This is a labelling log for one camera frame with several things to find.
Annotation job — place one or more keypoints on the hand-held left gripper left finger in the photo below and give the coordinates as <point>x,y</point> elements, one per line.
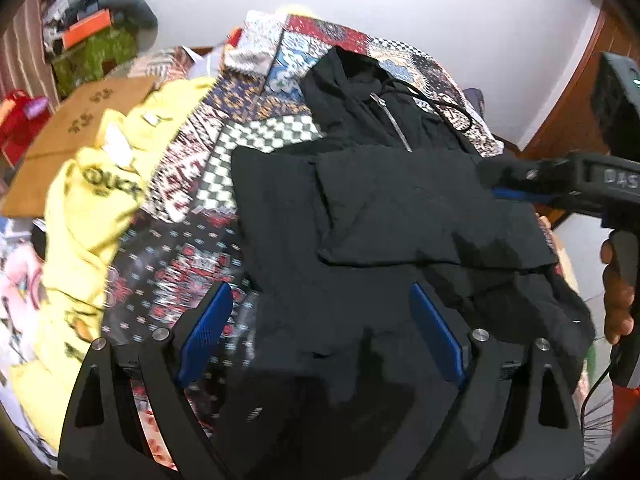
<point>207,332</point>

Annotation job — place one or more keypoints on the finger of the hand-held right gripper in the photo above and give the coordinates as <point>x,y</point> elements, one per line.
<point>542,172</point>
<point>520,193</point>

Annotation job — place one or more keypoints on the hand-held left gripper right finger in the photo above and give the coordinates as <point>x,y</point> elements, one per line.
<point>437,332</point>

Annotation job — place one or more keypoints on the black zip hoodie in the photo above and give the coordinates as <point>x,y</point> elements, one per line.
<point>375,220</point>

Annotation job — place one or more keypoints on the person's right hand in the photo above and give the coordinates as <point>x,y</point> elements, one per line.
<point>616,300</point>

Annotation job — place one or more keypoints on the dark blue garment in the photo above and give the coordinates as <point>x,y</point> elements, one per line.
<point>477,102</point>

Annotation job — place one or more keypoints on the yellow printed garment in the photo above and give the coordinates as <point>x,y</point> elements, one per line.
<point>95,220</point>

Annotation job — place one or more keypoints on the pink printed bedsheet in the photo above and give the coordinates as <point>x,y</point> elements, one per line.
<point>20,285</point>

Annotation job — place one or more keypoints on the orange cloth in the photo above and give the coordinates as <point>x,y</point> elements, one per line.
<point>627,420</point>

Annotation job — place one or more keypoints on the patchwork printed blanket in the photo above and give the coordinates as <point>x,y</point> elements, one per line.
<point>250,105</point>

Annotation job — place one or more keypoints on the brown cardboard box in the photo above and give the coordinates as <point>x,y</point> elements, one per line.
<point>75,125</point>

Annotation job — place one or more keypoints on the red bag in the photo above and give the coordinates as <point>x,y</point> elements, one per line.
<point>20,120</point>

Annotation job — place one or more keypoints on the green printed box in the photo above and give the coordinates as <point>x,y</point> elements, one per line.
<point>92,60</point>

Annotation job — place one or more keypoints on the grey cushion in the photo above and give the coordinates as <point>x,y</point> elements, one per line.
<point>135,12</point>

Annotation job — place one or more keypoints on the orange box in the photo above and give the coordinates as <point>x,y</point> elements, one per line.
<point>85,27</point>

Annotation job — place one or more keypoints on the striped maroon curtain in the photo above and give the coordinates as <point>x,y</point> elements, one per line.
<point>25,45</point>

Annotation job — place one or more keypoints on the wooden door frame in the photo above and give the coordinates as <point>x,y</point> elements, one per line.
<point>575,105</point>

